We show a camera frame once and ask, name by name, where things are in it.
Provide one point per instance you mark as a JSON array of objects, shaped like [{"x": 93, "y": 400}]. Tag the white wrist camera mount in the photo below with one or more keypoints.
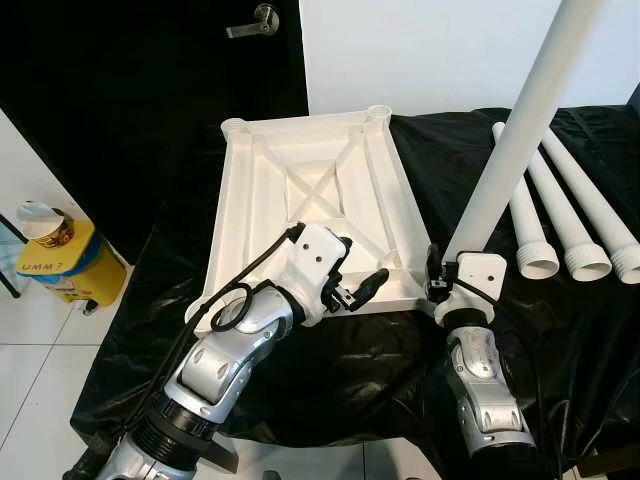
[
  {"x": 315, "y": 265},
  {"x": 480, "y": 275}
]

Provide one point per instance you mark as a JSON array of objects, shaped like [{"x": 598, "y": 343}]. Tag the black plastic table sheet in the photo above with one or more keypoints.
[{"x": 350, "y": 380}]

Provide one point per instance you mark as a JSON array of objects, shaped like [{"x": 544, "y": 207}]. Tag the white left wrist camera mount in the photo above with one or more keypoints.
[{"x": 315, "y": 265}]

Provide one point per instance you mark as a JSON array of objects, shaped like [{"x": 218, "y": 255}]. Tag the white plastic table leg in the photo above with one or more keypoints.
[
  {"x": 600, "y": 200},
  {"x": 572, "y": 228},
  {"x": 530, "y": 238},
  {"x": 520, "y": 130}
]

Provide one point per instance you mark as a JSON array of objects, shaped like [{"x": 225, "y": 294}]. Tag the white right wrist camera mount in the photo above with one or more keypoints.
[{"x": 480, "y": 275}]

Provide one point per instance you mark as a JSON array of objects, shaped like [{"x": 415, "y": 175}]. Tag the black door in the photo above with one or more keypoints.
[{"x": 120, "y": 100}]

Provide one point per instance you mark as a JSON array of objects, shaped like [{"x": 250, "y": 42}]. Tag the black stand leg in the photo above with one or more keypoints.
[{"x": 10, "y": 260}]

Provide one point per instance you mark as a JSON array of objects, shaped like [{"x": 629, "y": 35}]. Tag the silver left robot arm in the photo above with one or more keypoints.
[{"x": 215, "y": 360}]

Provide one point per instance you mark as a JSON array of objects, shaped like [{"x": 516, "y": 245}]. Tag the yellow cardboard box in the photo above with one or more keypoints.
[{"x": 70, "y": 268}]

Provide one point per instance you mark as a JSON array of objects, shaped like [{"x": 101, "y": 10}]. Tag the white plastic table top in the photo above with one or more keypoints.
[{"x": 280, "y": 160}]

